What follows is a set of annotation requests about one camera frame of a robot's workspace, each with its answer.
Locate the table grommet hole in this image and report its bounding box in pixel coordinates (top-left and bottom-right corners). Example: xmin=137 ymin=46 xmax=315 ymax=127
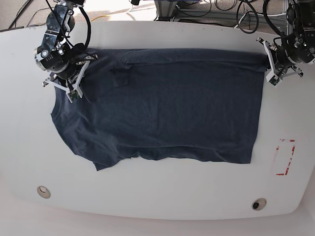
xmin=37 ymin=186 xmax=51 ymax=199
xmin=252 ymin=198 xmax=267 ymax=211

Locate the right table grommet hole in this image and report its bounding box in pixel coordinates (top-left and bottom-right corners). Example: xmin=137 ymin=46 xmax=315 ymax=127
xmin=252 ymin=198 xmax=267 ymax=211

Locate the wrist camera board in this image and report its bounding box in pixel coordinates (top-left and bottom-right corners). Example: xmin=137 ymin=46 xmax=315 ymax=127
xmin=67 ymin=90 xmax=83 ymax=103
xmin=268 ymin=76 xmax=281 ymax=87

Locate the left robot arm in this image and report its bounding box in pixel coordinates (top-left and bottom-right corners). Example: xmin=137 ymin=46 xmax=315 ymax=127
xmin=257 ymin=0 xmax=315 ymax=86

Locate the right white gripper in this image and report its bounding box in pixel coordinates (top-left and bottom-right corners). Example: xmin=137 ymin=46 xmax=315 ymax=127
xmin=42 ymin=54 xmax=98 ymax=96

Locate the red tape rectangle marking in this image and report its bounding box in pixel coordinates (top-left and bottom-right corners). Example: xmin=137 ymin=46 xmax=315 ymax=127
xmin=273 ymin=139 xmax=296 ymax=176

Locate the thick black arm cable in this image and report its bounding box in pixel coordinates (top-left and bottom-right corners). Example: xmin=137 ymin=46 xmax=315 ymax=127
xmin=236 ymin=0 xmax=284 ymax=35

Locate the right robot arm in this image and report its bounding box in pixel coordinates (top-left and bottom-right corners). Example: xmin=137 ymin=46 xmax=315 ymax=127
xmin=34 ymin=0 xmax=98 ymax=102

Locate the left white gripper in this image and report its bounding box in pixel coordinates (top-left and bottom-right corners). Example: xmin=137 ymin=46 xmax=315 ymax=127
xmin=257 ymin=37 xmax=303 ymax=87

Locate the aluminium frame rail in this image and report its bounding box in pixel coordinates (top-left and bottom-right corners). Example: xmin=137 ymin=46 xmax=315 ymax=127
xmin=155 ymin=0 xmax=288 ymax=28

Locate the dark blue t-shirt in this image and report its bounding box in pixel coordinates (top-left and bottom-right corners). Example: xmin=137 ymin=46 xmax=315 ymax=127
xmin=51 ymin=49 xmax=267 ymax=170

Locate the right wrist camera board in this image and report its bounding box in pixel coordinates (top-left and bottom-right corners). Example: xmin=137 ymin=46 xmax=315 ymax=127
xmin=67 ymin=90 xmax=83 ymax=103

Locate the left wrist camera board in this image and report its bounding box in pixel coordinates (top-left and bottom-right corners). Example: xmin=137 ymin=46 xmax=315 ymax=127
xmin=268 ymin=76 xmax=281 ymax=87

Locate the left table grommet hole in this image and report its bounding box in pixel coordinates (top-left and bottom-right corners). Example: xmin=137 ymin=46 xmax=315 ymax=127
xmin=37 ymin=186 xmax=51 ymax=199

